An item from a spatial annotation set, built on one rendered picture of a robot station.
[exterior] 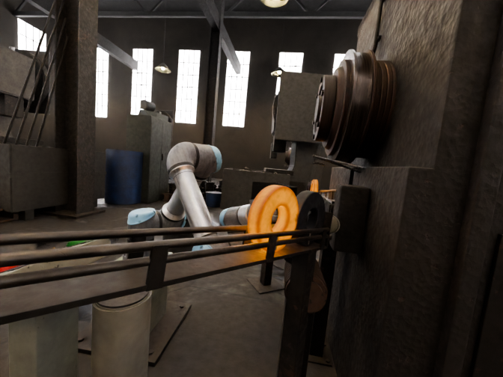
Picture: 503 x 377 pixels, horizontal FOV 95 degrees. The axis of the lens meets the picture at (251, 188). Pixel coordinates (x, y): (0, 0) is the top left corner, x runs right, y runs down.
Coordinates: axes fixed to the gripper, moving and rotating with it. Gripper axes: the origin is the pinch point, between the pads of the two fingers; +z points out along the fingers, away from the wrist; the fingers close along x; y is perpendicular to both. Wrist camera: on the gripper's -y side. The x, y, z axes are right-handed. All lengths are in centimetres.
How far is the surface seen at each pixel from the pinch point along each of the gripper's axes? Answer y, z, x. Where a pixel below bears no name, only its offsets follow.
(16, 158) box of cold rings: 92, -297, -50
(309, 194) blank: 5.4, 3.7, -3.1
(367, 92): 39, 15, 28
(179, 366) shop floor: -55, -62, -11
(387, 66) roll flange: 49, 21, 39
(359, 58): 53, 14, 31
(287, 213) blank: 1.4, 2.3, -12.3
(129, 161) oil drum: 112, -350, 78
